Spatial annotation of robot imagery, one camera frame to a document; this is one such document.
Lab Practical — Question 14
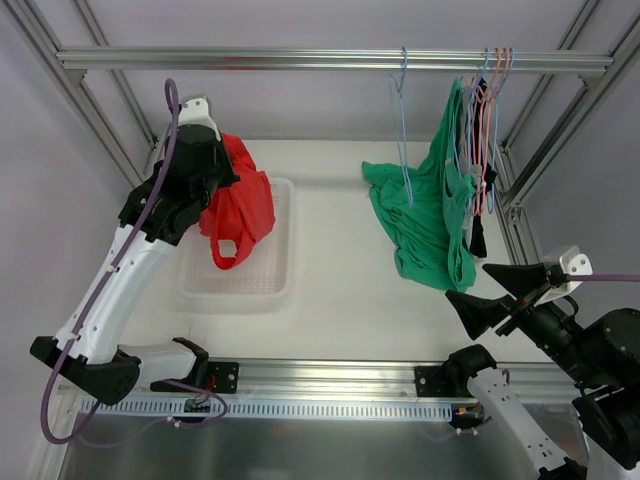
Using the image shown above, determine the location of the white slotted cable duct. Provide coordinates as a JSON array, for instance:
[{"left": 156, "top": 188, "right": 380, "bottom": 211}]
[{"left": 97, "top": 396, "right": 453, "bottom": 423}]

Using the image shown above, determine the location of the black mounting plate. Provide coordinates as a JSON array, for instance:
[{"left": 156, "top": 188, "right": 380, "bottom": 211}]
[
  {"left": 205, "top": 361, "right": 240, "bottom": 394},
  {"left": 413, "top": 365, "right": 455, "bottom": 398}
]

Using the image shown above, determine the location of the red tank top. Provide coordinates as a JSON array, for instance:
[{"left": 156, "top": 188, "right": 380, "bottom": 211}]
[{"left": 199, "top": 133, "right": 276, "bottom": 270}]

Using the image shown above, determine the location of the aluminium frame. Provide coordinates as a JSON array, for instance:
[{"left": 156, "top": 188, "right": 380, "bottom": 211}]
[{"left": 1, "top": 1, "right": 639, "bottom": 399}]

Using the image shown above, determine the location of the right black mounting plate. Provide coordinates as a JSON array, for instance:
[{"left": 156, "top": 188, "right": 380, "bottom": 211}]
[{"left": 413, "top": 365, "right": 455, "bottom": 398}]

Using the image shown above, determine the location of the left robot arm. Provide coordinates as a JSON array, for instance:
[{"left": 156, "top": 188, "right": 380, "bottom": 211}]
[{"left": 30, "top": 121, "right": 239, "bottom": 405}]

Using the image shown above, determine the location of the grey garment on hanger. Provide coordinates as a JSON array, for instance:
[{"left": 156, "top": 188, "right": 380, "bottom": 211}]
[{"left": 461, "top": 85, "right": 480, "bottom": 237}]

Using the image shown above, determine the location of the pink wire hanger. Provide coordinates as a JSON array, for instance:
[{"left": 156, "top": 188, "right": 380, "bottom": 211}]
[{"left": 465, "top": 47, "right": 515, "bottom": 217}]

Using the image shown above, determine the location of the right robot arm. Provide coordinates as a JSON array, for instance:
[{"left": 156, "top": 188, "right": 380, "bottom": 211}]
[{"left": 436, "top": 256, "right": 639, "bottom": 479}]

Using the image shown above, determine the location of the light blue wire hanger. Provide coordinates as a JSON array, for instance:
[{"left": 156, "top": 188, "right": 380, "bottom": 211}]
[{"left": 389, "top": 46, "right": 414, "bottom": 207}]

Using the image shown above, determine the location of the white plastic perforated basket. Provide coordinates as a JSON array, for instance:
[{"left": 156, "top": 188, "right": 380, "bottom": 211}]
[{"left": 177, "top": 178, "right": 295, "bottom": 315}]

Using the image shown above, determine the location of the green tank top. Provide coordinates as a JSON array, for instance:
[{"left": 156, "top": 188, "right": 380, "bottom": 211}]
[{"left": 361, "top": 79, "right": 476, "bottom": 292}]

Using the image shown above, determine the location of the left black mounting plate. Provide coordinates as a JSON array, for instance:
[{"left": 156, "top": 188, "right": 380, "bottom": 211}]
[{"left": 205, "top": 361, "right": 240, "bottom": 394}]

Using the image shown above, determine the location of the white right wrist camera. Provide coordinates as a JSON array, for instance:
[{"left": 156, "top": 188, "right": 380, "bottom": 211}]
[{"left": 538, "top": 245, "right": 593, "bottom": 305}]

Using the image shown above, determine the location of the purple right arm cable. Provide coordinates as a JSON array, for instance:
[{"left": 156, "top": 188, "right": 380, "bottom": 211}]
[{"left": 564, "top": 273, "right": 640, "bottom": 284}]

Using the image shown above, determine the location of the black garment on hanger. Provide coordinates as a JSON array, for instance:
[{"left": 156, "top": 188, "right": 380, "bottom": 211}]
[{"left": 466, "top": 77, "right": 497, "bottom": 259}]

